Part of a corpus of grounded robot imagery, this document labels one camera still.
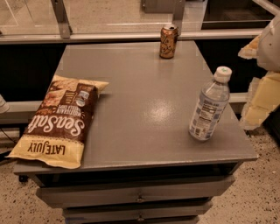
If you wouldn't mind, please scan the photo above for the grey drawer cabinet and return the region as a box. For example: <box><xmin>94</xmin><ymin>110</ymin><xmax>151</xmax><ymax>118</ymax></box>
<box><xmin>12</xmin><ymin>40</ymin><xmax>259</xmax><ymax>224</ymax></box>

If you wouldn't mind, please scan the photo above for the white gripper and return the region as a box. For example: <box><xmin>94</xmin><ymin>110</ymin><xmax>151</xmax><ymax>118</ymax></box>
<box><xmin>238</xmin><ymin>14</ymin><xmax>280</xmax><ymax>130</ymax></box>

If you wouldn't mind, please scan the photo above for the lower grey drawer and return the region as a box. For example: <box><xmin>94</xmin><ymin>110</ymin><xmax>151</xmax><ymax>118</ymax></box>
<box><xmin>63</xmin><ymin>201</ymin><xmax>213</xmax><ymax>224</ymax></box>

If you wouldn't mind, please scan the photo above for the brown yellow chips bag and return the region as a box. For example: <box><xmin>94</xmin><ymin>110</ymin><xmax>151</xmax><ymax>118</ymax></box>
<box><xmin>9</xmin><ymin>75</ymin><xmax>108</xmax><ymax>169</ymax></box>

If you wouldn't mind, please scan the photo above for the metal drawer knob lower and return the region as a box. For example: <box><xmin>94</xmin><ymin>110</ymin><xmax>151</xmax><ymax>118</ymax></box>
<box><xmin>136</xmin><ymin>215</ymin><xmax>145</xmax><ymax>222</ymax></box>

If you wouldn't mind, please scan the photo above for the grey drawer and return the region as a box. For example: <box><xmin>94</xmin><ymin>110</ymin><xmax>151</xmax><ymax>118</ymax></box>
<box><xmin>63</xmin><ymin>201</ymin><xmax>213</xmax><ymax>224</ymax></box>
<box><xmin>36</xmin><ymin>175</ymin><xmax>235</xmax><ymax>208</ymax></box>

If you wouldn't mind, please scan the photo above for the orange soda can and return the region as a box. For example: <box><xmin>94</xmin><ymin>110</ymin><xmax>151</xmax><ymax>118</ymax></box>
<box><xmin>159</xmin><ymin>24</ymin><xmax>179</xmax><ymax>59</ymax></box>

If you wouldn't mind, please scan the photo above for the clear plastic water bottle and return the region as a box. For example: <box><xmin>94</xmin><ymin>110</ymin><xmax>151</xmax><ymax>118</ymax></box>
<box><xmin>189</xmin><ymin>66</ymin><xmax>232</xmax><ymax>141</ymax></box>

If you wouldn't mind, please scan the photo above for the upper grey drawer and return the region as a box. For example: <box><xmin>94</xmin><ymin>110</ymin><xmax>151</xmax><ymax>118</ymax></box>
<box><xmin>36</xmin><ymin>175</ymin><xmax>235</xmax><ymax>208</ymax></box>

